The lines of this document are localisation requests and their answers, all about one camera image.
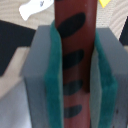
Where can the gripper grey green-padded left finger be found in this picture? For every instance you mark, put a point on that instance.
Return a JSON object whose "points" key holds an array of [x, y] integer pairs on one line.
{"points": [[42, 72]]}

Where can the gripper grey green-padded right finger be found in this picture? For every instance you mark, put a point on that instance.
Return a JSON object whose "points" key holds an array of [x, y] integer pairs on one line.
{"points": [[108, 82]]}

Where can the brown grilled sausage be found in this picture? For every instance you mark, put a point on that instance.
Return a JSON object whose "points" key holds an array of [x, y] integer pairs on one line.
{"points": [[75, 21]]}

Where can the yellow box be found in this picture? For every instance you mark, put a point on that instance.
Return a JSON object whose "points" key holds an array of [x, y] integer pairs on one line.
{"points": [[104, 2]]}

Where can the white fish toy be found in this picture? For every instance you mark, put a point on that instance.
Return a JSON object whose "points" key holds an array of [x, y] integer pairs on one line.
{"points": [[33, 7]]}

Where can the beige woven placemat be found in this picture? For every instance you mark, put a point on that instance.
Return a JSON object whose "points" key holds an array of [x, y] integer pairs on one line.
{"points": [[113, 16]]}

